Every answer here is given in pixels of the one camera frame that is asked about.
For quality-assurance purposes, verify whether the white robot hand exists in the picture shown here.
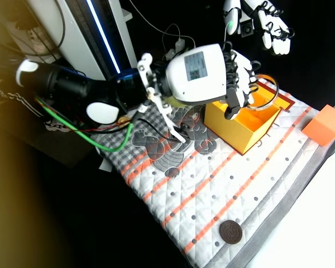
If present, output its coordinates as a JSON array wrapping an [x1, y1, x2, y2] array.
[[222, 0, 295, 56], [165, 41, 260, 121]]

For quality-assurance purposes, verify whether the silver metal ring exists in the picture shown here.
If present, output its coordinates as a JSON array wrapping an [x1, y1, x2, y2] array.
[[244, 73, 280, 112]]

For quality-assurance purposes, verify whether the yellow box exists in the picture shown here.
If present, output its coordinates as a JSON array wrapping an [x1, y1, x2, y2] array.
[[203, 78, 296, 156]]

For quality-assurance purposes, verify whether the yellow clear tape roll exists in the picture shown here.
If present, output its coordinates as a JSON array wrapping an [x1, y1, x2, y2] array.
[[166, 95, 192, 108]]

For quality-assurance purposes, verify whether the orange cube block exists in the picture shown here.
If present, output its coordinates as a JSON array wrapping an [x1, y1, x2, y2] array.
[[301, 104, 335, 147]]

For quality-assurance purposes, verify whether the grey quilt with bear print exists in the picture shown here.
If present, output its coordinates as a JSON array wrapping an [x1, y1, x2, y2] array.
[[90, 55, 335, 268]]

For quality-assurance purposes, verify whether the white column with blue light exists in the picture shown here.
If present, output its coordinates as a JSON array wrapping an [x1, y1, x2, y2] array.
[[26, 0, 139, 82]]

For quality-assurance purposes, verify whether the brown round sandwich cookie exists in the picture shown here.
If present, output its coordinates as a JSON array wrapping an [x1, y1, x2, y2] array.
[[219, 219, 243, 245]]

